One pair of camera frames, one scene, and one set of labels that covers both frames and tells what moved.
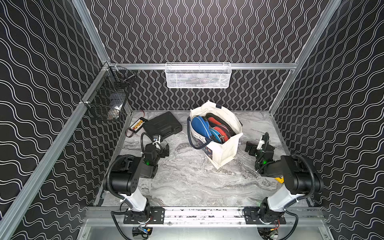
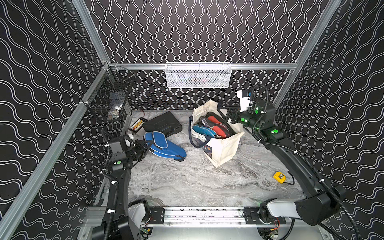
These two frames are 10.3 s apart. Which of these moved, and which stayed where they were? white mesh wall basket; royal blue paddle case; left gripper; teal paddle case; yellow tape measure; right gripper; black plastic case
Moved: left gripper; right gripper; teal paddle case; royal blue paddle case
Stayed: white mesh wall basket; black plastic case; yellow tape measure
